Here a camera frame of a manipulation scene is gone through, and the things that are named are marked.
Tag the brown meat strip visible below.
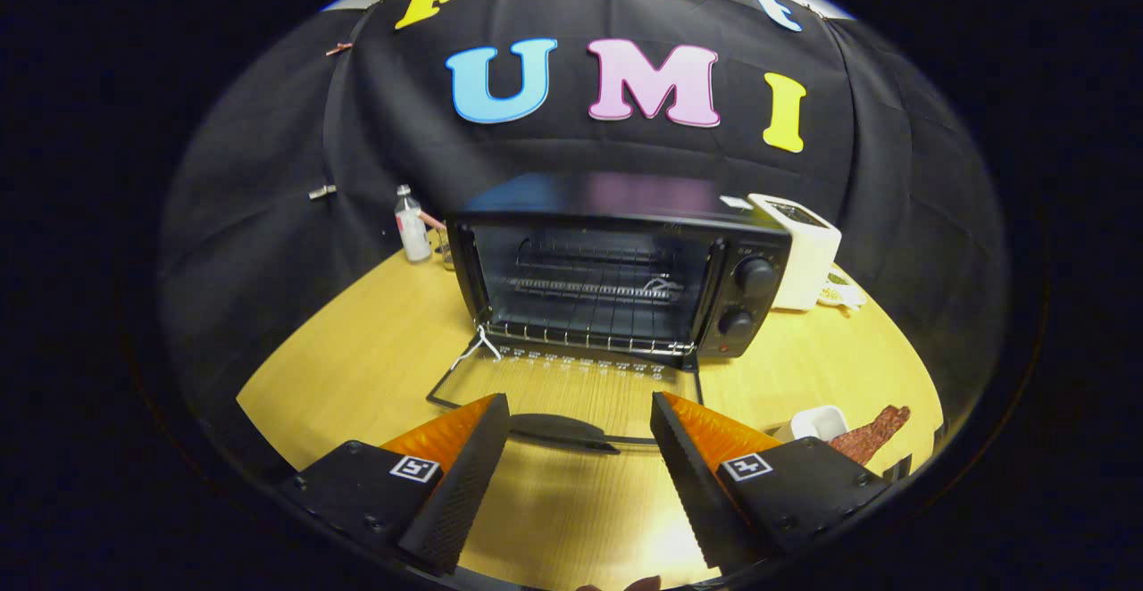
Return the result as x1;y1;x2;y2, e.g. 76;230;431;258
829;405;912;467

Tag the small white dish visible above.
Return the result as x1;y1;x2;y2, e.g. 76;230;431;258
772;405;849;445

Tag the white pop-up toaster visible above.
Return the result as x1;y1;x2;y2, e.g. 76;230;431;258
748;193;842;312

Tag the patterned white plate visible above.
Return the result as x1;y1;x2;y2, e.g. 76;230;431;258
817;265;867;311

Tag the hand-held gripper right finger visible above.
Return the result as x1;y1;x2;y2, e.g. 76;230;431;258
650;391;894;574

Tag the small clear bottle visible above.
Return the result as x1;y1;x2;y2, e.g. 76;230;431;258
395;185;433;263

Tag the oven wire rack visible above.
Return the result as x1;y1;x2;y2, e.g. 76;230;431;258
487;256;697;355

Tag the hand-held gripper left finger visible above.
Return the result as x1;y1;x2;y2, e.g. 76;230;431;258
277;393;512;576

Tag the black toaster oven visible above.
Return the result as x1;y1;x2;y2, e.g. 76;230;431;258
427;171;794;456

